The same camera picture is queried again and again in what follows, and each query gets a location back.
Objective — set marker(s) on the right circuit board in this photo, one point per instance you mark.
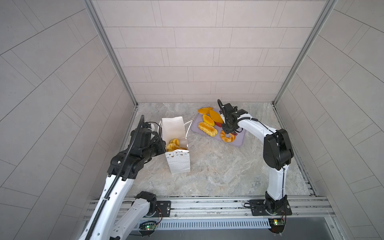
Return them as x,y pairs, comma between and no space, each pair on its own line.
277,225

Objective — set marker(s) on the circuit board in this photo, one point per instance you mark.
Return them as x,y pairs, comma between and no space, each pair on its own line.
277,225
148,226

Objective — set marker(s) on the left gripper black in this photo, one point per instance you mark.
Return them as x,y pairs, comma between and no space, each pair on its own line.
161,147

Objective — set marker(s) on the orange pointed oval bread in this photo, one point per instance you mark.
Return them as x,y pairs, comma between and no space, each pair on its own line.
216,116

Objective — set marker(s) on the aluminium mounting rail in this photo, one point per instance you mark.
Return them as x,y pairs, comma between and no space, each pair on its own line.
182,208

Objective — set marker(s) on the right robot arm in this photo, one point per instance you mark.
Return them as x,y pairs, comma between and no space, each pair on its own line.
277,154

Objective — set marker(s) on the orange bread top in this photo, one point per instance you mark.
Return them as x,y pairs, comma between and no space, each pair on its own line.
205,111

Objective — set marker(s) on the lilac plastic tray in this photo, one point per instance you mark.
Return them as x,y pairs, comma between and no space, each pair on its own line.
240,133

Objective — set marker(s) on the yellow orange oval bread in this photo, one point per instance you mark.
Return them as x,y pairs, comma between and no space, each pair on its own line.
208,120

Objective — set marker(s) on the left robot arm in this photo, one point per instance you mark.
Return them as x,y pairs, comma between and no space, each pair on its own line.
145,144

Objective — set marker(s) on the white cartoon paper bag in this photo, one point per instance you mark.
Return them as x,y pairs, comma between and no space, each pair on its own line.
174,133

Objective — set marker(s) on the ring shaped donut bread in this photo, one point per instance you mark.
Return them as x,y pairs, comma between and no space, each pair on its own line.
228,138

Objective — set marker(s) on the striped round bun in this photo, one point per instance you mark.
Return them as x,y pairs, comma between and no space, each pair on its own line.
175,141

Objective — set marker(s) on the left circuit board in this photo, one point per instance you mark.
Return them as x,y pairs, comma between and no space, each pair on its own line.
148,226

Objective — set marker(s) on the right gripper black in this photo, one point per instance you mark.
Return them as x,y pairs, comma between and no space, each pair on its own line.
225,130

